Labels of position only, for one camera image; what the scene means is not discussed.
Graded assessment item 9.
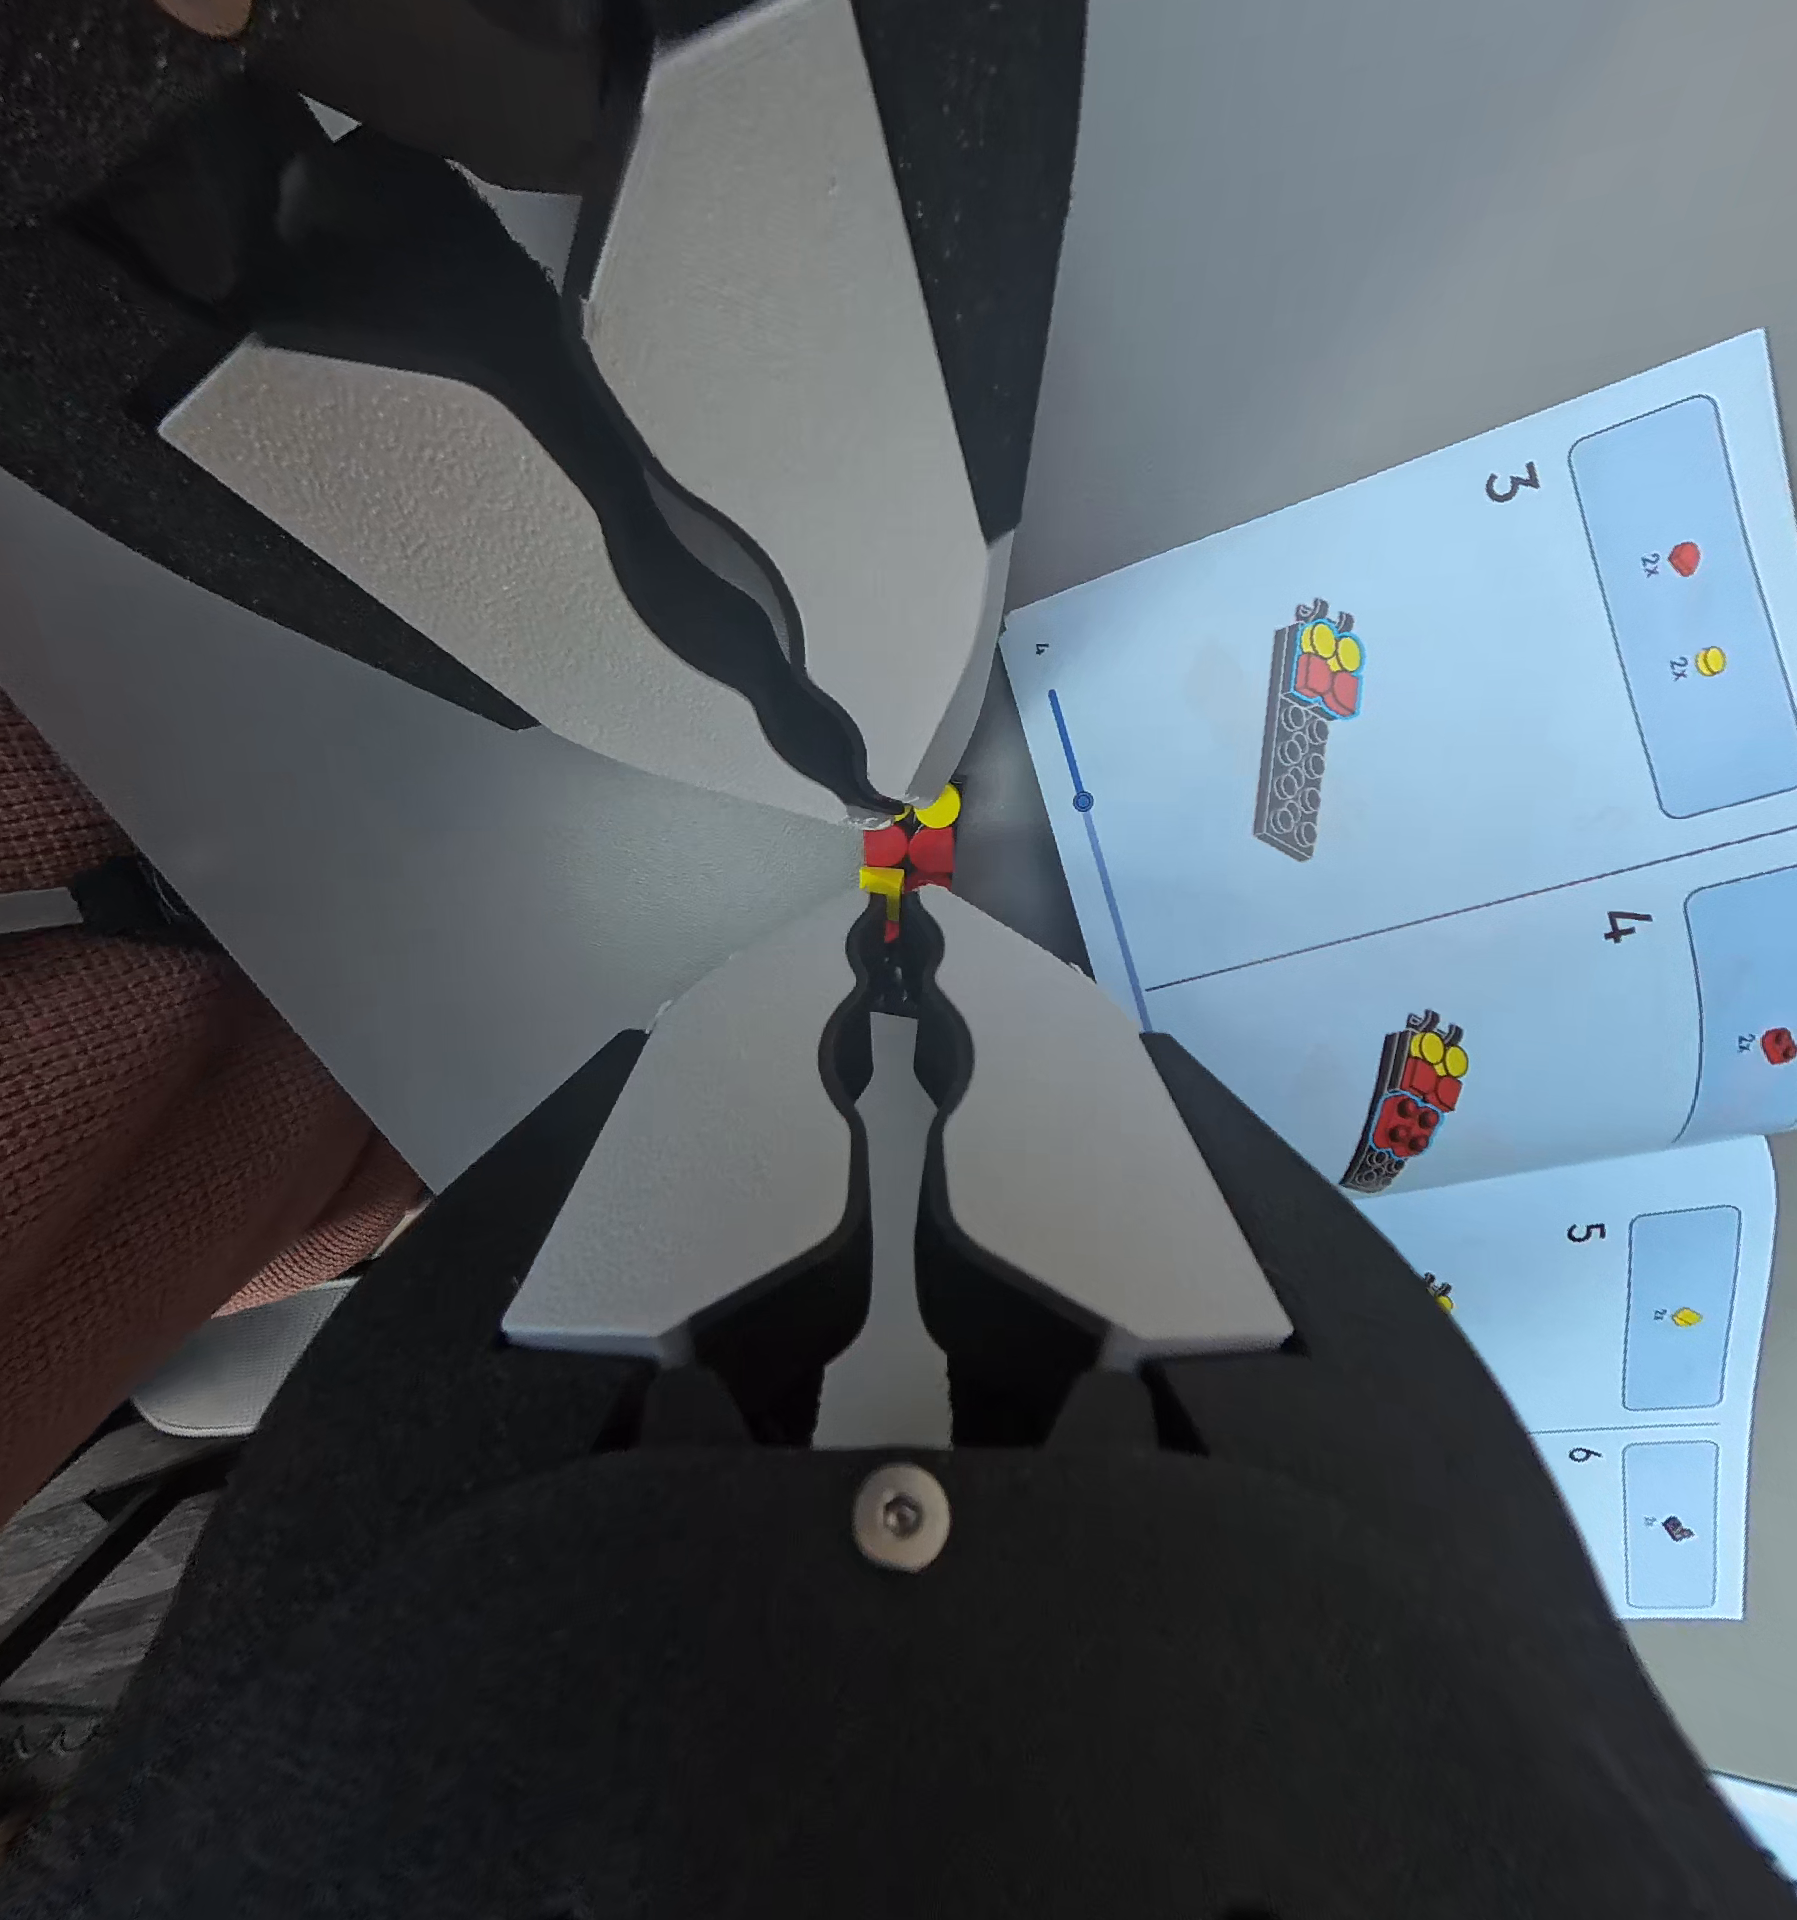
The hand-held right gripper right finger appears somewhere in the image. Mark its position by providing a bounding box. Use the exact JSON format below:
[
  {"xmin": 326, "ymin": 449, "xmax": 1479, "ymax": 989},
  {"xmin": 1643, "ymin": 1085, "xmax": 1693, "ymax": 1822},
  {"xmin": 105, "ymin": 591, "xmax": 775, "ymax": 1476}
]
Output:
[{"xmin": 917, "ymin": 886, "xmax": 1297, "ymax": 1369}]

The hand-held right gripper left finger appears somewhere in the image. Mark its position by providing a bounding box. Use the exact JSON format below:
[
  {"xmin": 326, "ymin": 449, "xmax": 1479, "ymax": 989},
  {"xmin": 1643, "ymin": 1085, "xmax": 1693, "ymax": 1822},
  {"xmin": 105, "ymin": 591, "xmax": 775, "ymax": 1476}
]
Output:
[{"xmin": 501, "ymin": 897, "xmax": 876, "ymax": 1368}]

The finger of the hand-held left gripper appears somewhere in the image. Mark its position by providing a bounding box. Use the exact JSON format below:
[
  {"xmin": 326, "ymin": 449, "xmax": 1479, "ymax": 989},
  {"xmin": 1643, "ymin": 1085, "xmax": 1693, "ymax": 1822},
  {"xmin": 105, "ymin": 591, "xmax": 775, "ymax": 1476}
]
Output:
[
  {"xmin": 162, "ymin": 192, "xmax": 904, "ymax": 825},
  {"xmin": 583, "ymin": 0, "xmax": 1018, "ymax": 801}
]

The small toy brick assembly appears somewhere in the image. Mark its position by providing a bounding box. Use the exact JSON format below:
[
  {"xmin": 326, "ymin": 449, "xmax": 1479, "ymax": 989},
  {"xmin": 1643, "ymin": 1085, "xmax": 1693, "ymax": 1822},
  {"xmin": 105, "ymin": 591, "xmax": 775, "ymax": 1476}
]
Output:
[{"xmin": 856, "ymin": 779, "xmax": 969, "ymax": 1036}]

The grey desk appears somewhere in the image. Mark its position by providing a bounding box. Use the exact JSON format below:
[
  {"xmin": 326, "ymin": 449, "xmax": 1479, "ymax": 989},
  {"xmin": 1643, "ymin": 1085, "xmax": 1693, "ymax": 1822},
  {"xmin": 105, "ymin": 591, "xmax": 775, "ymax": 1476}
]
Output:
[{"xmin": 0, "ymin": 0, "xmax": 1797, "ymax": 1802}]

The toy brick instruction booklet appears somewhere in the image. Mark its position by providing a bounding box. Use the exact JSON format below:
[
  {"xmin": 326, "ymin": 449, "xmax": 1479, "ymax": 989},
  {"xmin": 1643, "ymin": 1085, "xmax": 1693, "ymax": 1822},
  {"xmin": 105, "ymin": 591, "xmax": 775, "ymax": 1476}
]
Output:
[{"xmin": 996, "ymin": 326, "xmax": 1797, "ymax": 1625}]

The black strap with buckle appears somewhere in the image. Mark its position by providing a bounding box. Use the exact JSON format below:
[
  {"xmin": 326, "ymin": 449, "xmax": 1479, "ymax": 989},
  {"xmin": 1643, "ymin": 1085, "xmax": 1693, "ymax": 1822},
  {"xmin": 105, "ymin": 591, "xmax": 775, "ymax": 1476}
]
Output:
[{"xmin": 0, "ymin": 858, "xmax": 218, "ymax": 962}]

